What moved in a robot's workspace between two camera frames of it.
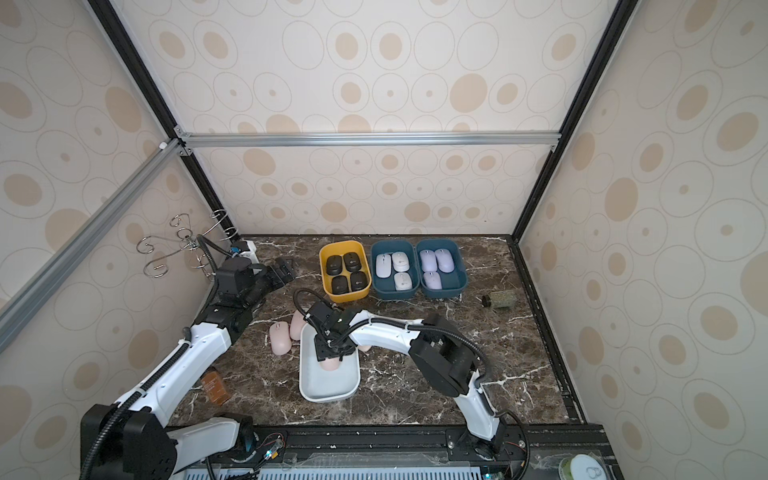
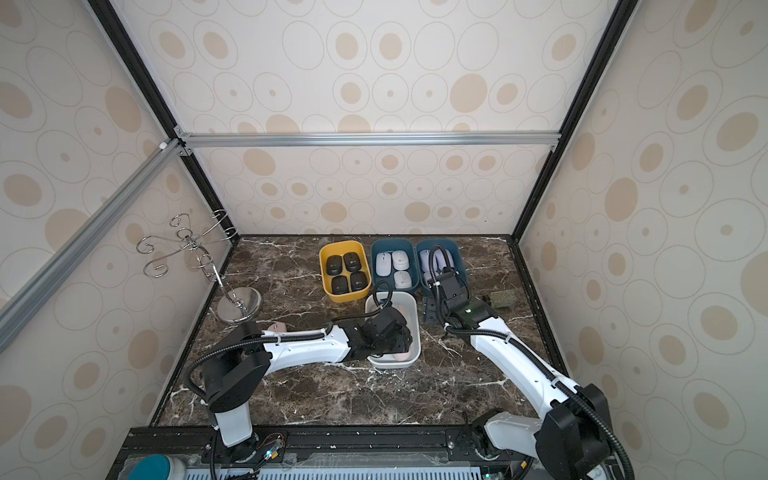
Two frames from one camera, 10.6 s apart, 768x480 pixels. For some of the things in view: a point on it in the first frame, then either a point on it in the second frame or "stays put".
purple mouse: (445, 260) stays put
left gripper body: (265, 283) to (399, 343)
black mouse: (358, 281) stays put
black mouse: (334, 265) stays put
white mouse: (402, 281) stays put
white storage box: (319, 385) to (408, 304)
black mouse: (352, 261) stays put
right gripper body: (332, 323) to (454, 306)
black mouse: (340, 285) stays put
